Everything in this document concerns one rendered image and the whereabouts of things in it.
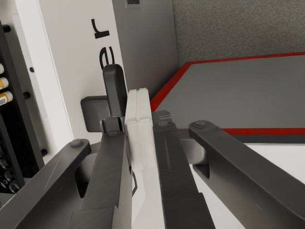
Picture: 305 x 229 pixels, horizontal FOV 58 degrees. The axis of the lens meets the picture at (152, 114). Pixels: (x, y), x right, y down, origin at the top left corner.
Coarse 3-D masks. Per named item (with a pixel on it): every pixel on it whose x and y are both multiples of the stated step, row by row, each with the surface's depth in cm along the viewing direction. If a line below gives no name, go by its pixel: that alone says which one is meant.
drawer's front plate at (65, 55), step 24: (24, 0) 17; (48, 0) 18; (72, 0) 20; (96, 0) 24; (24, 24) 18; (48, 24) 18; (72, 24) 20; (96, 24) 24; (48, 48) 18; (72, 48) 20; (96, 48) 24; (48, 72) 19; (72, 72) 20; (96, 72) 23; (48, 96) 19; (72, 96) 20; (72, 120) 20; (144, 192) 34
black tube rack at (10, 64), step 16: (0, 32) 26; (0, 48) 26; (16, 80) 28; (16, 96) 28; (16, 112) 29; (16, 128) 29; (32, 128) 30; (16, 144) 30; (32, 144) 30; (32, 160) 31; (0, 176) 29; (32, 176) 31; (0, 192) 29
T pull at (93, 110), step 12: (108, 72) 19; (120, 72) 20; (108, 84) 19; (120, 84) 19; (96, 96) 21; (108, 96) 20; (120, 96) 20; (84, 108) 21; (96, 108) 20; (108, 108) 20; (120, 108) 20; (84, 120) 21; (96, 120) 21
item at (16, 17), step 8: (16, 16) 27; (16, 24) 27; (24, 40) 28; (24, 48) 28; (24, 56) 28; (32, 64) 28; (32, 72) 29; (32, 80) 29; (40, 96) 30; (40, 104) 30; (40, 112) 30
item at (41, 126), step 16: (0, 0) 28; (0, 16) 29; (16, 32) 29; (16, 48) 30; (16, 64) 30; (32, 96) 31; (32, 112) 32; (48, 128) 32; (48, 144) 33; (48, 160) 34
